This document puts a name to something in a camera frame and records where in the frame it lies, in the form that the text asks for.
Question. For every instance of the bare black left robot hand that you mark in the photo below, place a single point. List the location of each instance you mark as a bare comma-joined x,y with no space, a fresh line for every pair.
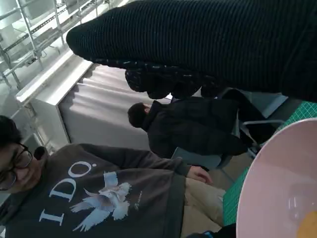
210,233

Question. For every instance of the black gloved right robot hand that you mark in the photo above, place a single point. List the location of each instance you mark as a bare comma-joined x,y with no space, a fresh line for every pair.
198,37

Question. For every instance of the person's hand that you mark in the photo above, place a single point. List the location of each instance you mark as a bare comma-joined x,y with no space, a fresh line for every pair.
198,174

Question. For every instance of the pink bowl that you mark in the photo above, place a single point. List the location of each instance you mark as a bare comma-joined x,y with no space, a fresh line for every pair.
280,173

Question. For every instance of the green cutting mat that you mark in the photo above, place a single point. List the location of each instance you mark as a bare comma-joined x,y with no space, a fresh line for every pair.
235,198

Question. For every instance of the person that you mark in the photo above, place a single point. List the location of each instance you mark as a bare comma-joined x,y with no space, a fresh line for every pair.
193,124
99,193

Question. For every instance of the white cabinet with grey curtain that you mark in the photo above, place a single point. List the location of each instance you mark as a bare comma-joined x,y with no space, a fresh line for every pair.
99,99

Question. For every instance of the metal frame office chair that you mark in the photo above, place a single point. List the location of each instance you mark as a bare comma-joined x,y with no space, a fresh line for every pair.
195,158

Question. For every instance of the white metal truss frame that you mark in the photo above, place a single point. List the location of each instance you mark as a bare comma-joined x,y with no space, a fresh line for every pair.
32,29

